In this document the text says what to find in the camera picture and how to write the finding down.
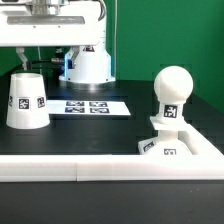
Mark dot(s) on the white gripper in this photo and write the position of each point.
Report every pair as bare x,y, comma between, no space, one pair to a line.
73,23

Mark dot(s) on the white marker sheet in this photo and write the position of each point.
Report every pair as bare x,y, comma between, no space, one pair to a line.
106,108

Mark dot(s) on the white L-shaped fence wall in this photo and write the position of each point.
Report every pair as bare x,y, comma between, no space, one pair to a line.
205,163

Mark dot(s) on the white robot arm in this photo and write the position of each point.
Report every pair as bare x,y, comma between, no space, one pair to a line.
93,63

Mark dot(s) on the white lamp base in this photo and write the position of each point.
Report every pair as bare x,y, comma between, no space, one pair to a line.
166,143

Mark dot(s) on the white lamp bulb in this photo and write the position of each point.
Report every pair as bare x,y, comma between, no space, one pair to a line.
173,85

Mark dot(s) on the white lamp shade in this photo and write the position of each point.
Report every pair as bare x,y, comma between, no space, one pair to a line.
27,108

